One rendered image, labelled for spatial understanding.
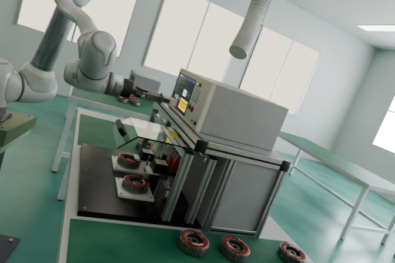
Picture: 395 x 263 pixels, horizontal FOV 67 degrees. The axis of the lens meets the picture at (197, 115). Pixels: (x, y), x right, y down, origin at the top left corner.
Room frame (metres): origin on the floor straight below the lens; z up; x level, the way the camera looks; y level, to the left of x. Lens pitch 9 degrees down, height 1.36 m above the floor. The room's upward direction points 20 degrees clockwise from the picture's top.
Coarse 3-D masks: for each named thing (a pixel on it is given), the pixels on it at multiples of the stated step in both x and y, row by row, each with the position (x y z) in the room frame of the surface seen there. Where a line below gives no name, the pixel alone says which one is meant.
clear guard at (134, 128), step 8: (128, 120) 1.18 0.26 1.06; (136, 120) 1.19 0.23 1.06; (128, 128) 1.10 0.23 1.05; (136, 128) 1.08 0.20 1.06; (144, 128) 1.12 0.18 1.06; (152, 128) 1.16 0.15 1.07; (160, 128) 1.21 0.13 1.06; (168, 128) 1.26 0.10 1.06; (120, 136) 1.05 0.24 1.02; (128, 136) 1.02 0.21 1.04; (136, 136) 1.00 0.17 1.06; (144, 136) 1.02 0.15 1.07; (152, 136) 1.05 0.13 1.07; (160, 136) 1.09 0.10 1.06; (168, 136) 1.13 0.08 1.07; (120, 144) 0.98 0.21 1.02; (176, 144) 1.06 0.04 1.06; (184, 144) 1.09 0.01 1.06
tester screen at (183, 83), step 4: (180, 76) 1.51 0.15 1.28; (184, 76) 1.46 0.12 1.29; (180, 80) 1.49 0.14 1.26; (184, 80) 1.44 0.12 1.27; (188, 80) 1.39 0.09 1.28; (192, 80) 1.35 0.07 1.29; (176, 84) 1.53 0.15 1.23; (180, 84) 1.47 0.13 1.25; (184, 84) 1.43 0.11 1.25; (188, 84) 1.38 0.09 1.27; (192, 84) 1.33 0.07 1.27; (176, 88) 1.51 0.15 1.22; (180, 88) 1.45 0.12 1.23; (184, 88) 1.41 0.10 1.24; (188, 88) 1.36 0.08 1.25; (192, 88) 1.32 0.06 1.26; (176, 92) 1.49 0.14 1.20; (180, 92) 1.44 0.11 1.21; (172, 96) 1.53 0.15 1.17; (180, 96) 1.42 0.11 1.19; (184, 96) 1.38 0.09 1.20; (188, 100) 1.31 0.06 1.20
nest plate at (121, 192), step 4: (116, 180) 1.21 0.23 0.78; (120, 180) 1.22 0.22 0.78; (116, 184) 1.17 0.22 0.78; (120, 184) 1.18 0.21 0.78; (116, 188) 1.15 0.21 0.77; (120, 188) 1.15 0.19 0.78; (124, 188) 1.16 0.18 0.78; (148, 188) 1.24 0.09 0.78; (120, 192) 1.12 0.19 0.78; (124, 192) 1.13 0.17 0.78; (128, 192) 1.14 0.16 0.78; (148, 192) 1.20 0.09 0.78; (120, 196) 1.10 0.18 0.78; (124, 196) 1.11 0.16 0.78; (128, 196) 1.11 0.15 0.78; (132, 196) 1.12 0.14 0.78; (136, 196) 1.13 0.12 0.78; (140, 196) 1.15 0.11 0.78; (144, 196) 1.16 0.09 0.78; (148, 196) 1.17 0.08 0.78; (152, 196) 1.18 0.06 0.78; (144, 200) 1.14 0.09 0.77; (148, 200) 1.15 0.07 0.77; (152, 200) 1.16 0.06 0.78
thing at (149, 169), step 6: (156, 162) 1.21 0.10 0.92; (162, 162) 1.23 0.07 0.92; (150, 168) 1.22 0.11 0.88; (156, 168) 1.19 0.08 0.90; (162, 168) 1.20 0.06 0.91; (168, 168) 1.21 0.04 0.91; (174, 168) 1.26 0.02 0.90; (156, 174) 1.19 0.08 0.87; (168, 174) 1.21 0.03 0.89; (174, 174) 1.22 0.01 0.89; (168, 180) 1.27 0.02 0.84
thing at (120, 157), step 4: (120, 156) 1.39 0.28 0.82; (124, 156) 1.43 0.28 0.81; (128, 156) 1.45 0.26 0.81; (132, 156) 1.45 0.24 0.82; (120, 160) 1.37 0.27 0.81; (124, 160) 1.37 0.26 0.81; (128, 160) 1.37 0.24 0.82; (132, 160) 1.44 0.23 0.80; (120, 164) 1.37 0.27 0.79; (124, 164) 1.36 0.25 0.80; (128, 164) 1.36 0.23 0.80; (132, 164) 1.37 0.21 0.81; (136, 164) 1.39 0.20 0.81
